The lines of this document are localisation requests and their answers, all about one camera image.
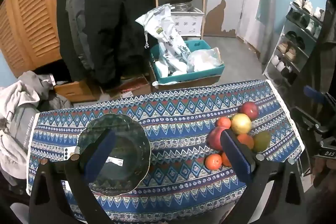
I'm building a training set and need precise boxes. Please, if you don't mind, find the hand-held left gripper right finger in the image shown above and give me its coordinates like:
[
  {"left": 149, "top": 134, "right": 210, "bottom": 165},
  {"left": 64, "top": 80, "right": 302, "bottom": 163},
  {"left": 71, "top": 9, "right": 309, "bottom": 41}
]
[{"left": 220, "top": 130, "right": 305, "bottom": 224}]

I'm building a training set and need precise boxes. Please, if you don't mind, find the person's right hand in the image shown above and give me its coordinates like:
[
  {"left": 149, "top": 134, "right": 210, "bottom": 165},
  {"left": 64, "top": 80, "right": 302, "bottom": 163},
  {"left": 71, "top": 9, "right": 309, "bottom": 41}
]
[{"left": 312, "top": 158, "right": 336, "bottom": 188}]

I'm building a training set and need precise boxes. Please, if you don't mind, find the flat red cardboard box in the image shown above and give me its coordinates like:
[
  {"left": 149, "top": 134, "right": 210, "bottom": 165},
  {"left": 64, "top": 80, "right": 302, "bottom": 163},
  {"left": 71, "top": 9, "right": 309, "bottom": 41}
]
[{"left": 108, "top": 76, "right": 152, "bottom": 99}]

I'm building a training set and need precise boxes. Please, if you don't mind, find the blue patterned tablecloth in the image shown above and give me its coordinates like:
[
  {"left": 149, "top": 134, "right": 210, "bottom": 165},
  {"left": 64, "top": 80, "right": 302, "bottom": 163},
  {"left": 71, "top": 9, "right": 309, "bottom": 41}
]
[{"left": 26, "top": 79, "right": 306, "bottom": 224}]

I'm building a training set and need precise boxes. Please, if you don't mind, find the clear plastic bag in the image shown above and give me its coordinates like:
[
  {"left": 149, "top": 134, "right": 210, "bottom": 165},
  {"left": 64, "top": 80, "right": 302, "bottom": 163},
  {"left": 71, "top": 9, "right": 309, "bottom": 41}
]
[{"left": 187, "top": 47, "right": 222, "bottom": 73}]

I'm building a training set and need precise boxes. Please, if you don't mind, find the green glass plate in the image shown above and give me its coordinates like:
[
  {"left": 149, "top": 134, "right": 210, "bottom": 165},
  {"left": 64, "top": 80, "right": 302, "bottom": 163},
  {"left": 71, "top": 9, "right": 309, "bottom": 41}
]
[{"left": 77, "top": 113, "right": 152, "bottom": 197}]

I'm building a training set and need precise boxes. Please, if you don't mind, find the group of shoes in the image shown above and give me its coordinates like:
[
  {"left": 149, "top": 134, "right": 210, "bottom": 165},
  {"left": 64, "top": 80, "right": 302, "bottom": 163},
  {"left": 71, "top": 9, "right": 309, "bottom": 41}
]
[{"left": 270, "top": 0, "right": 326, "bottom": 83}]

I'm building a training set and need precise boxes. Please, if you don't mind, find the teal box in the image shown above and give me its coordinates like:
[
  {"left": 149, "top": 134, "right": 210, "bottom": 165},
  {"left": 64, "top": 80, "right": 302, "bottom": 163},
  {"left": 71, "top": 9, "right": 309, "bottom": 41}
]
[{"left": 150, "top": 40, "right": 226, "bottom": 84}]

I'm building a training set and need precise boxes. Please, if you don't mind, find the white plastic basket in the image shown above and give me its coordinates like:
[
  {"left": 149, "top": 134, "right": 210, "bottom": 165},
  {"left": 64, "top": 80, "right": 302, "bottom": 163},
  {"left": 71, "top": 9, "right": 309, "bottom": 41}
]
[{"left": 171, "top": 10, "right": 205, "bottom": 37}]

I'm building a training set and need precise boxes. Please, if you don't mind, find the white shoe rack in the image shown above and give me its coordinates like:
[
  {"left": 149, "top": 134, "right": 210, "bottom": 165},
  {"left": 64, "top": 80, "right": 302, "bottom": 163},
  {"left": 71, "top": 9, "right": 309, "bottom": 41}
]
[{"left": 262, "top": 1, "right": 326, "bottom": 89}]

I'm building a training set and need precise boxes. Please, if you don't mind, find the dark red apple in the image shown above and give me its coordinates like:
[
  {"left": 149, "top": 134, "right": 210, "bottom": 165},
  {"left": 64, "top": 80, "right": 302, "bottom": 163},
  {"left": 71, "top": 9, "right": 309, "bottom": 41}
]
[{"left": 238, "top": 101, "right": 259, "bottom": 121}]

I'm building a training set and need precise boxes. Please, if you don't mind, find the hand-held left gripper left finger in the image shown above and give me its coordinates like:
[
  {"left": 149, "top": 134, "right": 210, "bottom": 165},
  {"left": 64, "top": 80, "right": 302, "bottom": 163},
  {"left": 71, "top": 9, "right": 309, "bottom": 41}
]
[{"left": 28, "top": 129, "right": 117, "bottom": 224}]

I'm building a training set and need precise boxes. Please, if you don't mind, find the grey clothes pile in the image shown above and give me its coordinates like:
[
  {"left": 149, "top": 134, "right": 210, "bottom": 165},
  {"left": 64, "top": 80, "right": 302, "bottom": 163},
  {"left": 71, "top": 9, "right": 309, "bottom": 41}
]
[{"left": 0, "top": 70, "right": 73, "bottom": 180}]

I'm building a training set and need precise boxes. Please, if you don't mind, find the metal sieve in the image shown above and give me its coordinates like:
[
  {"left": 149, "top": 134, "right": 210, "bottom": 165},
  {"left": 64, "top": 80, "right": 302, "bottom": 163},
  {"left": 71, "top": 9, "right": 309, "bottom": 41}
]
[{"left": 172, "top": 0, "right": 194, "bottom": 12}]

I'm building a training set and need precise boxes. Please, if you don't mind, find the black jacket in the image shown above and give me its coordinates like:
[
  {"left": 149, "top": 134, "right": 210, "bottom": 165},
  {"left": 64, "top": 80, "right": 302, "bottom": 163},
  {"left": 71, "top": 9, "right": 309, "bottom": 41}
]
[{"left": 56, "top": 0, "right": 158, "bottom": 89}]

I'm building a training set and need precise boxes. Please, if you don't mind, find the small orange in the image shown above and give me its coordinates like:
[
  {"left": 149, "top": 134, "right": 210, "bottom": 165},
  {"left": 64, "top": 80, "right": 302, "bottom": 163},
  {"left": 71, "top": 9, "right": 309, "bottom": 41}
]
[{"left": 217, "top": 116, "right": 231, "bottom": 128}]

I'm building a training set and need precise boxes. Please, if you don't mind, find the large red apple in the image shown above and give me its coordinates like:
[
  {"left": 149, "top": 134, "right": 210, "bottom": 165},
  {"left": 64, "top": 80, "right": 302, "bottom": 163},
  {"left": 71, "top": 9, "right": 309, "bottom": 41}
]
[{"left": 206, "top": 126, "right": 229, "bottom": 151}]

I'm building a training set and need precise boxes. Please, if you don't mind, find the cardboard box on floor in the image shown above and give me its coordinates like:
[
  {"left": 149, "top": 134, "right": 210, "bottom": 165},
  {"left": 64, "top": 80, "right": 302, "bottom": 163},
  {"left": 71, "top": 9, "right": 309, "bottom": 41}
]
[{"left": 54, "top": 80, "right": 101, "bottom": 103}]

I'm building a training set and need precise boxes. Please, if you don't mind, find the yellow red apple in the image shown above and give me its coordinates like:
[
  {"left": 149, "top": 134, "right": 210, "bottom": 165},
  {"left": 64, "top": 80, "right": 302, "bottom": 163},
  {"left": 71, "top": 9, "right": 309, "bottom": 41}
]
[{"left": 230, "top": 113, "right": 252, "bottom": 135}]

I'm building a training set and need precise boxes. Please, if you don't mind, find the white printed bag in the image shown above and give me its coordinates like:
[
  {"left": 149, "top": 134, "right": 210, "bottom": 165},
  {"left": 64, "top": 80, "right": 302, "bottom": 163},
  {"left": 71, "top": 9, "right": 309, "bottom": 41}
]
[{"left": 135, "top": 4, "right": 192, "bottom": 75}]

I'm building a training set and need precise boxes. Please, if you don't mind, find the white phone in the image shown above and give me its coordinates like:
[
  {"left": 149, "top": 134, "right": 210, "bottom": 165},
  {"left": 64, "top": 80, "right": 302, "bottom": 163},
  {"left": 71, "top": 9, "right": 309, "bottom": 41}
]
[{"left": 64, "top": 147, "right": 81, "bottom": 161}]

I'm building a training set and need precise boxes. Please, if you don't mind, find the grey coat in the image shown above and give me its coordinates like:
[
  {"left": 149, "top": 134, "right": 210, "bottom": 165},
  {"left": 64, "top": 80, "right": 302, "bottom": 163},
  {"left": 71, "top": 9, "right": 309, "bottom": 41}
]
[{"left": 66, "top": 0, "right": 95, "bottom": 72}]

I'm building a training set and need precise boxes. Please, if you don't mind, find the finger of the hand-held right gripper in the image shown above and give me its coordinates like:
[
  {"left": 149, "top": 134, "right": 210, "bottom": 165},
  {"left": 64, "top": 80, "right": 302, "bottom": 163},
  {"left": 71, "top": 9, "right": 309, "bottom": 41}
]
[
  {"left": 296, "top": 106, "right": 326, "bottom": 135},
  {"left": 303, "top": 85, "right": 328, "bottom": 104}
]

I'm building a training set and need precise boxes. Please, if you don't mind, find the wooden louvered cabinet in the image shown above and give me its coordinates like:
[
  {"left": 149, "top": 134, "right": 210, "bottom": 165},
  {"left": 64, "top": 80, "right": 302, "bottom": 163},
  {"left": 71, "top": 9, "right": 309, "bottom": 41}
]
[{"left": 0, "top": 0, "right": 76, "bottom": 78}]

